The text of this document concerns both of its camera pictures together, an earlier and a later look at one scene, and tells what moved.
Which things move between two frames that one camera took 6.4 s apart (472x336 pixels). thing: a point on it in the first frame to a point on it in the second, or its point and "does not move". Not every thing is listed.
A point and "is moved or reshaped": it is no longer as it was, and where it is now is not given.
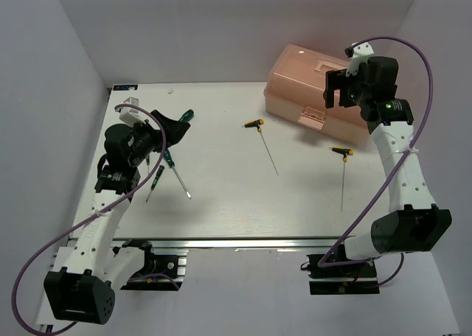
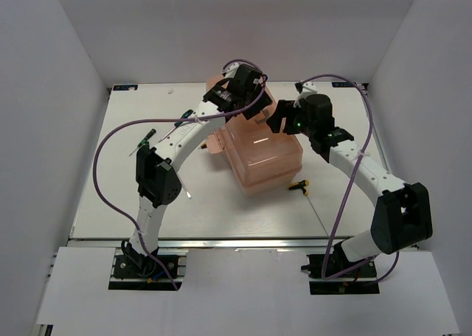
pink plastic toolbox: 295,91 to 262,160
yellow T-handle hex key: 346,152 is moved or reshaped
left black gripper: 174,130 to 264,101
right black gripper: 335,80 to 284,110
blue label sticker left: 125,87 does not move
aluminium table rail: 234,243 does not move
